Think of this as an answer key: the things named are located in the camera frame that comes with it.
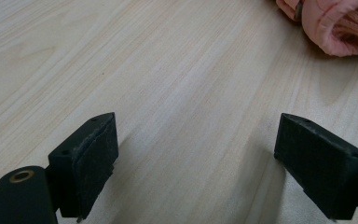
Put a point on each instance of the pink padded jacket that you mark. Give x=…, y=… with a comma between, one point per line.
x=320, y=25

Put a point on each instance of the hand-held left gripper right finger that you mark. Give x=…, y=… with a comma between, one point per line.
x=323, y=171

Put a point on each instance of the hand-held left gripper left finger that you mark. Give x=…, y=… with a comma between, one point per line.
x=87, y=168

